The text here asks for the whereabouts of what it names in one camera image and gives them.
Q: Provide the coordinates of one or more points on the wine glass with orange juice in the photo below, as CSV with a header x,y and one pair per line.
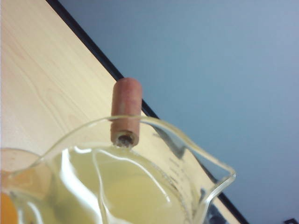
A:
x,y
7,210

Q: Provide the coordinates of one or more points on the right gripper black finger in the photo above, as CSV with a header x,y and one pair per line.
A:
x,y
218,214

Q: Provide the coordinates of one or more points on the beige paper cup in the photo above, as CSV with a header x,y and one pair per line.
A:
x,y
18,161

